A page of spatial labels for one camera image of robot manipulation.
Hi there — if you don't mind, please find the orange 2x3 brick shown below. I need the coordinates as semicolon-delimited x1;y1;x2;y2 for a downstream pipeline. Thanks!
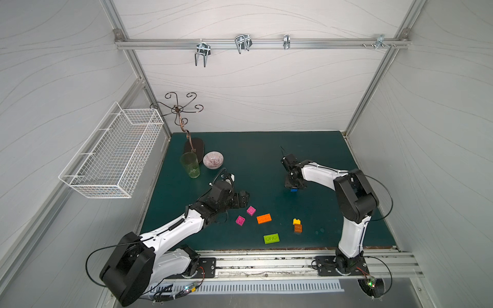
256;214;272;225

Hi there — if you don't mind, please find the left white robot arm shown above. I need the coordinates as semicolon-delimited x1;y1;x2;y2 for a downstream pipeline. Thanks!
100;177;250;307

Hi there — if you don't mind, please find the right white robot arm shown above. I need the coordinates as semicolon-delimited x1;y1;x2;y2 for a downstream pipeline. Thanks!
281;154;379;275

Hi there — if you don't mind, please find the magenta brick lower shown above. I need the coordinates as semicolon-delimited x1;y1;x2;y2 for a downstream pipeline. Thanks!
236;216;246;226

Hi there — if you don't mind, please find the magenta brick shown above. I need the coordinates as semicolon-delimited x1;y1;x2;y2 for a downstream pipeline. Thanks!
236;216;246;226
247;206;256;216

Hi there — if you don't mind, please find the magenta brick upper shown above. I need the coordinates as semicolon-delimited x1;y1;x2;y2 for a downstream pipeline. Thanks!
247;206;256;216

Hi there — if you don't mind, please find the striped ceramic bowl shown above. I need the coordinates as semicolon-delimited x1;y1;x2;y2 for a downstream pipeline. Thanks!
202;151;224;170

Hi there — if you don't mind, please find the green plastic cup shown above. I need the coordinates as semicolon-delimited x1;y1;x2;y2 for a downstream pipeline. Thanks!
180;152;200;178

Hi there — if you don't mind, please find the metal hook stand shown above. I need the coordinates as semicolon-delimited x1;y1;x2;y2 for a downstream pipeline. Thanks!
149;91;205;164

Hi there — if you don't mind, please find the wide lime green brick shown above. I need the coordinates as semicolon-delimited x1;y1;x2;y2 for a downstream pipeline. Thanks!
263;234;280;245

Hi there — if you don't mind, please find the metal hook three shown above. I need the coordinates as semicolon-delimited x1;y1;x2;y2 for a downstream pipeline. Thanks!
283;34;291;50

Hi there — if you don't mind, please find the metal hook two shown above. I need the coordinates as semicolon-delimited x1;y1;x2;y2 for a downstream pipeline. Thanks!
234;34;252;54

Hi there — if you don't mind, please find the metal hook one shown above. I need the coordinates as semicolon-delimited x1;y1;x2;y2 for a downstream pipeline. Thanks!
195;42;211;67

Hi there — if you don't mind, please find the metal hook four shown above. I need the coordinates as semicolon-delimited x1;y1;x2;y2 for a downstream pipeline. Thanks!
362;35;397;50

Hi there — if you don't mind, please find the aluminium cross bar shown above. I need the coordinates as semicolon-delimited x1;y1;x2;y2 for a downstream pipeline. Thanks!
115;37;412;51

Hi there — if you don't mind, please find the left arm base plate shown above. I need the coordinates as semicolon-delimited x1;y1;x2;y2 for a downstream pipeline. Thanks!
190;257;217;278

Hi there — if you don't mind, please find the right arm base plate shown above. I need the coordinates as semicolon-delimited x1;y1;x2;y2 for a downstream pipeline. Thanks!
311;255;369;277

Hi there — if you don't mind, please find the white wire basket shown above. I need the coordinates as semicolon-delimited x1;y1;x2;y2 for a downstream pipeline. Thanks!
59;102;164;199

